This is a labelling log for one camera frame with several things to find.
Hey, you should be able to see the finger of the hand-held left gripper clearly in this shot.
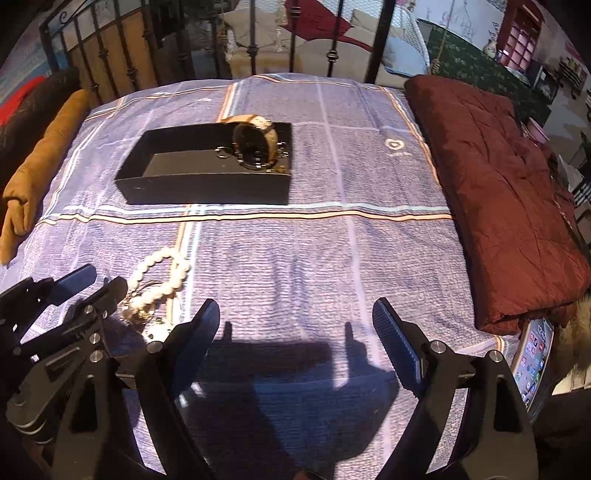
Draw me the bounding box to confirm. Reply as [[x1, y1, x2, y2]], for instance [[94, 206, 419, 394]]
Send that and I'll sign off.
[[14, 276, 129, 359], [0, 264, 98, 325]]

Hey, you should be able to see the wooden panel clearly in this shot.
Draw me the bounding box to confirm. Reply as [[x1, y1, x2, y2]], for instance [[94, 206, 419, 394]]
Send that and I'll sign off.
[[60, 28, 154, 103]]

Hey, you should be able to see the fur trim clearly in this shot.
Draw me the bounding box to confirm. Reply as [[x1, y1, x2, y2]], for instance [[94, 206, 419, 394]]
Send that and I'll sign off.
[[554, 291, 591, 365]]

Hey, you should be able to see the rope with tassel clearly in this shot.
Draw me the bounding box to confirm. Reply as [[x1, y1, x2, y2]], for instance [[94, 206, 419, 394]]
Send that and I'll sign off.
[[272, 0, 290, 52]]

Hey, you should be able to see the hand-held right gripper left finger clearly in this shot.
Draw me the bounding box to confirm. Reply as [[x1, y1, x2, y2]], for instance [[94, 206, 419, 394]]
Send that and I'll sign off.
[[53, 298, 221, 480]]

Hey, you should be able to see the black picture frame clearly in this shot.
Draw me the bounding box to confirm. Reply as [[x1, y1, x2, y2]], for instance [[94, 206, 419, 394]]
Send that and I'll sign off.
[[533, 65, 560, 103]]

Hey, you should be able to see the pink stool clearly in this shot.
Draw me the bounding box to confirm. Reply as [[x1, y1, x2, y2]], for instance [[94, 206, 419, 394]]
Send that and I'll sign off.
[[524, 117, 548, 144]]

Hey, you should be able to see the red phone booth cabinet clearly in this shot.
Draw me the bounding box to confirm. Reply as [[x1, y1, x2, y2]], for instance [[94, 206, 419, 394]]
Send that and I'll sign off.
[[499, 0, 544, 73]]

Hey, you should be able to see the hanging rope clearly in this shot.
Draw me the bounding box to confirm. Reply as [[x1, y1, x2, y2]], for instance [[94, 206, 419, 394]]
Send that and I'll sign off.
[[431, 0, 456, 77]]

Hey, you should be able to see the wristwatch with beige strap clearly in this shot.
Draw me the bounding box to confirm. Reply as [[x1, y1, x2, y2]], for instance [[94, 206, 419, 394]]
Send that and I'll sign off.
[[219, 114, 289, 172]]

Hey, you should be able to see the red down jacket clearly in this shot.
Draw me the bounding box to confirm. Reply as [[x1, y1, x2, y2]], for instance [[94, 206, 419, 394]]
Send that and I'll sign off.
[[0, 76, 47, 126]]

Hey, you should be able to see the white pearl bracelet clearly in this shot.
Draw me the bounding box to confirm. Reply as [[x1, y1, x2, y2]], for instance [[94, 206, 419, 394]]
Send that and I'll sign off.
[[124, 247, 191, 320]]

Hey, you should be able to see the tan suede garment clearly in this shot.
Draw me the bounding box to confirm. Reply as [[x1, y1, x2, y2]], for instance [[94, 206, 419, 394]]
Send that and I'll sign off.
[[0, 89, 93, 265]]

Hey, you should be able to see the black down jacket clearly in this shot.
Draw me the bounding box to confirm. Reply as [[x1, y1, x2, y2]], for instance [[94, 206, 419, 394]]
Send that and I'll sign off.
[[0, 67, 81, 185]]

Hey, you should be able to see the maroon quilted blanket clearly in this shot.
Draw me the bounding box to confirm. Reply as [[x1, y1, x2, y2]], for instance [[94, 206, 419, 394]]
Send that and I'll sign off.
[[404, 74, 591, 335]]

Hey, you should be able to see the white pillow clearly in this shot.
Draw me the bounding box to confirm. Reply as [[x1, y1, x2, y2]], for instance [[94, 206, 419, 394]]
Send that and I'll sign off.
[[383, 34, 431, 77]]

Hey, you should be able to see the red cloth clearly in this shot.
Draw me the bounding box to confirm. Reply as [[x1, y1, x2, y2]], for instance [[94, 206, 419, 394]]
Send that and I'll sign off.
[[284, 0, 352, 38]]

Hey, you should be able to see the black jewelry box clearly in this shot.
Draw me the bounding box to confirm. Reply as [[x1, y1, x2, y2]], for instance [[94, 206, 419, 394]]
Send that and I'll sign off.
[[114, 121, 293, 206]]

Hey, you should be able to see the blue plaid bed sheet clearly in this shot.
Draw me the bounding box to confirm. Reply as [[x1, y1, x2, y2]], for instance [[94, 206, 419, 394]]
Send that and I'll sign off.
[[0, 74, 522, 476]]

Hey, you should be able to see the black metal bed frame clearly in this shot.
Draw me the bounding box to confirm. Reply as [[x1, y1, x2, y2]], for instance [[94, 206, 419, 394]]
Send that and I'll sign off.
[[39, 0, 407, 104]]

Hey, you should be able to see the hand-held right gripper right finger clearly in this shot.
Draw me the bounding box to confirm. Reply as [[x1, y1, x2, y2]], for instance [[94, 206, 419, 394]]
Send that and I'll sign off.
[[372, 296, 539, 480]]

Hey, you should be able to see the smartphone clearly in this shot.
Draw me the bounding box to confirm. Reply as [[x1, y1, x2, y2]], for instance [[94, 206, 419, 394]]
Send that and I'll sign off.
[[510, 316, 555, 411]]

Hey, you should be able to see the green patterned carpet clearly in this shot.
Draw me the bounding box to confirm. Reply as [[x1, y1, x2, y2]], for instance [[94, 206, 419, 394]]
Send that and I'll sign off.
[[425, 23, 550, 116]]

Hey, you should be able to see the beige quilt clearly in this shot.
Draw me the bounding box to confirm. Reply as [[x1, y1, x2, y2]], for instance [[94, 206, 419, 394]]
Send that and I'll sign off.
[[222, 0, 430, 79]]

